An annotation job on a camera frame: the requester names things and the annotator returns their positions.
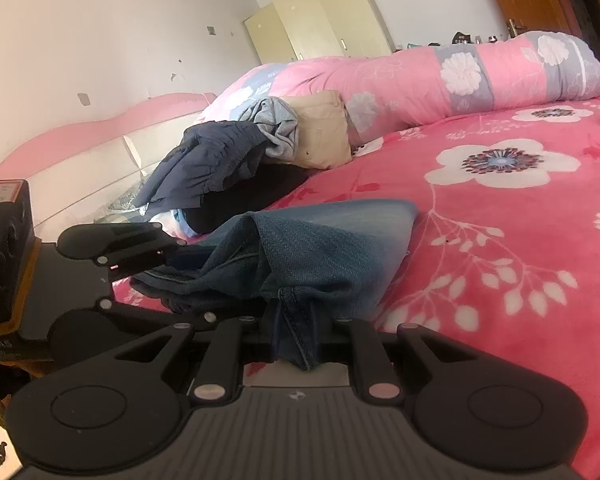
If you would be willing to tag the light blue garment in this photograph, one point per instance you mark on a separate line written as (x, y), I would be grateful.
(182, 225)

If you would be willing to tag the dark packet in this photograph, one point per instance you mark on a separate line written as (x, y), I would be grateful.
(462, 37)

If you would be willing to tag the grey garment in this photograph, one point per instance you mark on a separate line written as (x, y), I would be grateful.
(280, 130)

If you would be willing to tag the pink and beige headboard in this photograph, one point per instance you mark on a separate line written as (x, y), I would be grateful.
(80, 160)

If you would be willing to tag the green floral pillow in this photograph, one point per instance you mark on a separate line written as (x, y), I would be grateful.
(122, 205)

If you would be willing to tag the white fuzzy garment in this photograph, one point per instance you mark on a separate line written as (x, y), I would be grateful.
(162, 220)

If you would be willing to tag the beige pants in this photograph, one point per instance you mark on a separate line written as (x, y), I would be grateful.
(320, 130)

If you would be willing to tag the red floral blanket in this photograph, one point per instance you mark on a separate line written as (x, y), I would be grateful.
(480, 280)

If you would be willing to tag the blue denim jeans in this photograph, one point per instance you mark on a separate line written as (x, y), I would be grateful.
(330, 250)

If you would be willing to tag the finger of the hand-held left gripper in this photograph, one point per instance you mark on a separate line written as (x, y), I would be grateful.
(130, 245)
(155, 316)

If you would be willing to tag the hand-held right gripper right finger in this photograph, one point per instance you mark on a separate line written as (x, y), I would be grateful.
(370, 355)

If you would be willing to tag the dark navy pants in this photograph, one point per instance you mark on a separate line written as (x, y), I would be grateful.
(205, 160)

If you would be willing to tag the pink floral rolled quilt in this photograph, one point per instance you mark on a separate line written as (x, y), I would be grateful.
(415, 80)

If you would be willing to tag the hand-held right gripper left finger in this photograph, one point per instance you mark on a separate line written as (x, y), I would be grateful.
(225, 355)

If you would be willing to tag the cream wardrobe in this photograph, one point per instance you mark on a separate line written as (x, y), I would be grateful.
(320, 25)

